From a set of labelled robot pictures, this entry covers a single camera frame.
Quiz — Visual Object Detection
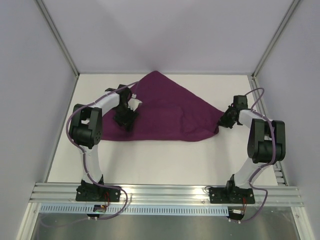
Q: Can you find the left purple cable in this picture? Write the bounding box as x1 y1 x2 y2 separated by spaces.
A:
65 80 141 221

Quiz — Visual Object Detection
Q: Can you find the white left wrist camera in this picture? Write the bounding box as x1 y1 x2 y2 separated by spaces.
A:
128 98 142 111

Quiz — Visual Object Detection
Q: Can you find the slotted cable duct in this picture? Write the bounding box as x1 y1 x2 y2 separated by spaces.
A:
39 203 229 216

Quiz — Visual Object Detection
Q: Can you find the right aluminium side rail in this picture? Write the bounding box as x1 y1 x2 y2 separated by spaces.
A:
248 74 290 186

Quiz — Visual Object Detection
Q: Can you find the front aluminium rail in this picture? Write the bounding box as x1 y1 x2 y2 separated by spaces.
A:
29 183 304 207

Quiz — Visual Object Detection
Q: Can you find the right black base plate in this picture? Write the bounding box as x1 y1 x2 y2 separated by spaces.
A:
208 186 256 205

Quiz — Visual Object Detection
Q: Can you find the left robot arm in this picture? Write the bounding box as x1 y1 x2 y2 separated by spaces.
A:
66 83 141 201

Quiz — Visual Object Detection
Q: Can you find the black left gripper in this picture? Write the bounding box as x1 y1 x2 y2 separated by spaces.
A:
113 104 139 131

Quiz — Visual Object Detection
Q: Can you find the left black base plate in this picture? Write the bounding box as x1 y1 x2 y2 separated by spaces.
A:
75 186 121 203

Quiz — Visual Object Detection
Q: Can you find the aluminium frame post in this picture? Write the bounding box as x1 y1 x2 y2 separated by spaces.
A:
34 0 80 79
251 0 303 80

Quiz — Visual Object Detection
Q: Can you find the purple cloth mat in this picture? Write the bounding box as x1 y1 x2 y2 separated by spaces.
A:
102 71 224 142

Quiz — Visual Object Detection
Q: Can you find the right aluminium frame post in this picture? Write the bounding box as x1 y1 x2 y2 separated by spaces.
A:
251 0 303 80

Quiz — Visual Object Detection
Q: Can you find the left aluminium frame post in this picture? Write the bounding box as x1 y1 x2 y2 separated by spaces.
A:
34 0 80 79

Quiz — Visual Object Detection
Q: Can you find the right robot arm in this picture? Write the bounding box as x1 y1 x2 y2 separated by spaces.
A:
219 95 286 203

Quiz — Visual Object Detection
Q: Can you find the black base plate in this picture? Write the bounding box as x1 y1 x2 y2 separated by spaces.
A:
208 186 256 205
75 186 121 203

